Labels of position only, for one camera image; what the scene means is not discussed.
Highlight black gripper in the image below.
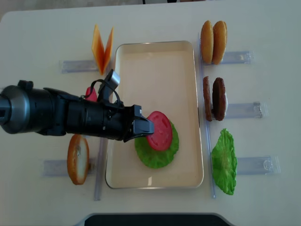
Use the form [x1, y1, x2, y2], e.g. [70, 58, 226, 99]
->
[101, 105, 155, 142]

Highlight red tomato slice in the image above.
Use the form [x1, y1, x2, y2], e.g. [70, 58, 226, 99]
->
[85, 87, 97, 102]
[146, 111, 173, 151]

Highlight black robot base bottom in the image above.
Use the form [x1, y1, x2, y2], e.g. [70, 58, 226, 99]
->
[76, 213, 233, 226]

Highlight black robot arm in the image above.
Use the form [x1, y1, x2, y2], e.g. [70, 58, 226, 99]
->
[0, 80, 154, 142]

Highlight green lettuce leaf on tray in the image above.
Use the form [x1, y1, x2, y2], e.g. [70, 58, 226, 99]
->
[135, 121, 179, 169]

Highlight upright white bread slice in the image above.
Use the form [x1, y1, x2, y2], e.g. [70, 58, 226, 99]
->
[67, 134, 89, 185]

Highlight light brown meat patty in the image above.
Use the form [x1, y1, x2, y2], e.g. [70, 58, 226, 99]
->
[203, 76, 212, 121]

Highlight dark brown meat patty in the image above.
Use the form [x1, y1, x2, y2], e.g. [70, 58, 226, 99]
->
[212, 78, 226, 121]

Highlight upright green lettuce leaf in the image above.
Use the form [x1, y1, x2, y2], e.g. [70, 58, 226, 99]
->
[211, 129, 238, 195]

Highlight cream rectangular tray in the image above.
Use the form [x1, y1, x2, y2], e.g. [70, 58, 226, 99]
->
[105, 41, 204, 189]

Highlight left golden bun slice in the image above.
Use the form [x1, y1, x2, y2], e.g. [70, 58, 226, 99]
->
[200, 20, 214, 64]

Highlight golden bun slice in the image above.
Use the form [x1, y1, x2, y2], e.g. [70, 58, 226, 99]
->
[200, 20, 214, 64]
[212, 21, 228, 65]

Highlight right golden bun slice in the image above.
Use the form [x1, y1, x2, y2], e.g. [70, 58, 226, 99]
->
[212, 21, 228, 65]

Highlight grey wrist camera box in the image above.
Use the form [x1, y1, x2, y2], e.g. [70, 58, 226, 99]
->
[105, 69, 120, 90]

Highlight clear holder rail cheese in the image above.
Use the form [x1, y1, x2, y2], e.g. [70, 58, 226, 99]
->
[59, 60, 98, 73]

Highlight long clear right rail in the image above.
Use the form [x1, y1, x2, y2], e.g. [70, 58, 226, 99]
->
[198, 32, 216, 199]

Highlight clear holder rail bread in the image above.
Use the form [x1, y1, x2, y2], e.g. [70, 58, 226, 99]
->
[41, 158, 97, 177]

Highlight clear holder rail patties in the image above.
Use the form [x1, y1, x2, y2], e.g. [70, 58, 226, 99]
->
[225, 102, 269, 119]

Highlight clear holder rail buns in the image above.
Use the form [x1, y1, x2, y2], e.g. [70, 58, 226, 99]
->
[201, 50, 255, 65]

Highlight clear holder rail lettuce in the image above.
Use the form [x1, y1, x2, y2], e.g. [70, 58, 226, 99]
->
[237, 156, 281, 175]

